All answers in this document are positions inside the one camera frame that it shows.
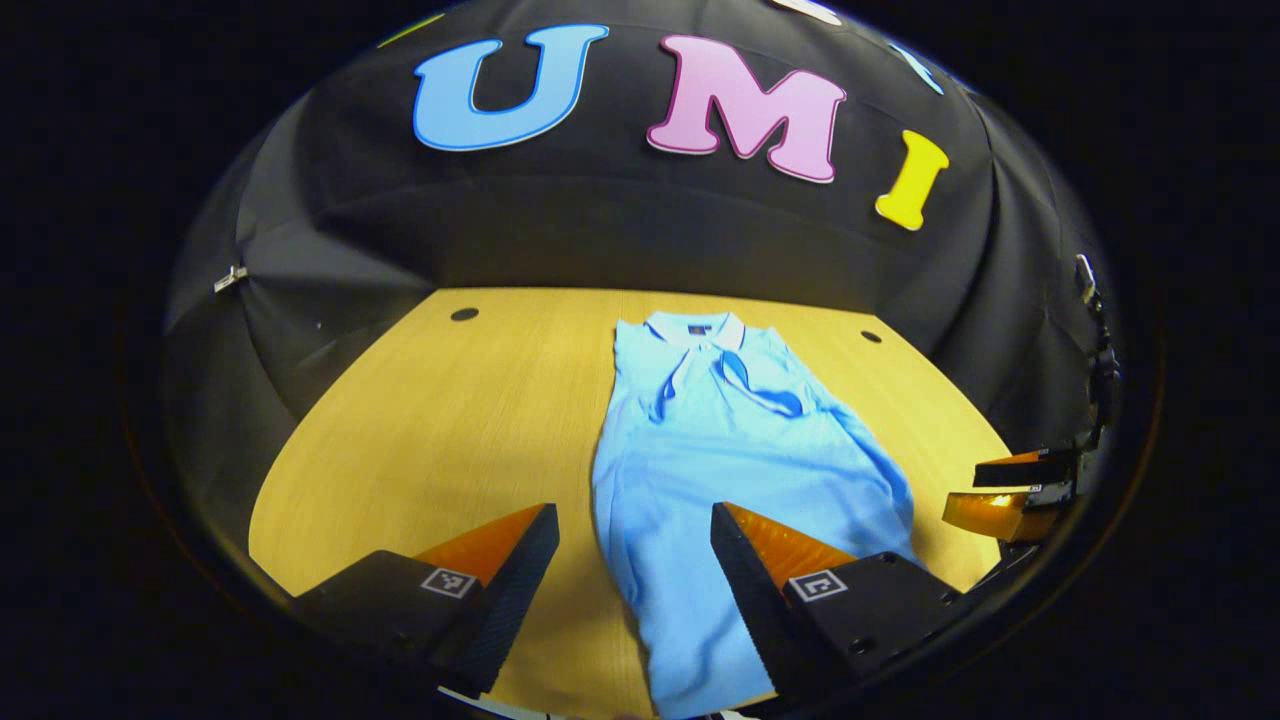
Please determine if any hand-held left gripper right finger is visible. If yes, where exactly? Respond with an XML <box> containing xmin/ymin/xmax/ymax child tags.
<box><xmin>710</xmin><ymin>503</ymin><xmax>966</xmax><ymax>706</ymax></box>

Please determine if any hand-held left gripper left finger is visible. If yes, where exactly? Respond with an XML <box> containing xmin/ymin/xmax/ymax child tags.
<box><xmin>290</xmin><ymin>503</ymin><xmax>561</xmax><ymax>699</ymax></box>

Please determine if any black backdrop cloth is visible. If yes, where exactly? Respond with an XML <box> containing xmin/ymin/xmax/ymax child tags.
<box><xmin>160</xmin><ymin>0</ymin><xmax>1111</xmax><ymax>481</ymax></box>

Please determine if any light blue T-shirt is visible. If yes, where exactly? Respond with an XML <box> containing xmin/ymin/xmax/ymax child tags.
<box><xmin>590</xmin><ymin>310</ymin><xmax>926</xmax><ymax>720</ymax></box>

